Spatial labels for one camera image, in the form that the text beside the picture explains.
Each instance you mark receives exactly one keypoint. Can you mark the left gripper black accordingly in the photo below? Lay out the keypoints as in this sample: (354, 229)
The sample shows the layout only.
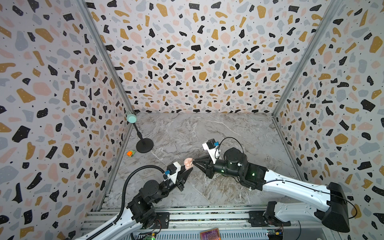
(184, 176)

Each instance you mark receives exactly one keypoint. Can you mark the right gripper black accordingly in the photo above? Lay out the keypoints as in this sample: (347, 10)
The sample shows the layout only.
(209, 167)

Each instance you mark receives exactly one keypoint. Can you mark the pink earbud charging case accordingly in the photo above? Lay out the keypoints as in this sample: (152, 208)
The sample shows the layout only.
(188, 163)

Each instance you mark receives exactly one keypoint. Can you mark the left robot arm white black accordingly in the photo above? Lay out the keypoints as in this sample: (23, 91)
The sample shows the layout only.
(140, 211)

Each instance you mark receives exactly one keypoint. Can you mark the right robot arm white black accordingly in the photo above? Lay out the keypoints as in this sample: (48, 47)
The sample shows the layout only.
(326, 204)

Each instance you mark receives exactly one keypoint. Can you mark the green microphone on black stand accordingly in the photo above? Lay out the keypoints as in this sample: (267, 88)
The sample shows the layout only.
(144, 145)

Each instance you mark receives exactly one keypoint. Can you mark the small orange green toy car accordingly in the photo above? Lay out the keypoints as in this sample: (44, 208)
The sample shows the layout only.
(130, 153)

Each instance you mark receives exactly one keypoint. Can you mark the pink circuit board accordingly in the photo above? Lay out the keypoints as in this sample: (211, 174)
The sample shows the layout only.
(212, 234)

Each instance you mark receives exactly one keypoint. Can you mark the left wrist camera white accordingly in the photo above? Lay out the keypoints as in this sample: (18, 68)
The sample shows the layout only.
(171, 172)

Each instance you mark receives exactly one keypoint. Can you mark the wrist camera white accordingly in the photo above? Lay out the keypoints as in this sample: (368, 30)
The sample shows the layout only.
(171, 172)
(212, 147)

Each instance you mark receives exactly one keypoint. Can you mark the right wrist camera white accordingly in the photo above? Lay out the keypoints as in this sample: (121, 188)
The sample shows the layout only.
(212, 147)

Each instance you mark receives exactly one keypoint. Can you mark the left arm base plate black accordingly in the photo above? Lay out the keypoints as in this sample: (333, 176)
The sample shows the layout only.
(156, 220)

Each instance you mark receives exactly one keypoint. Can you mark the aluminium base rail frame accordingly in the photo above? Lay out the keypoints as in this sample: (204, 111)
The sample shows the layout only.
(232, 222)

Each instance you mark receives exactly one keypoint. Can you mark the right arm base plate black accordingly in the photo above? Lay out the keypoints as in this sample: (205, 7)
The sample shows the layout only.
(266, 218)

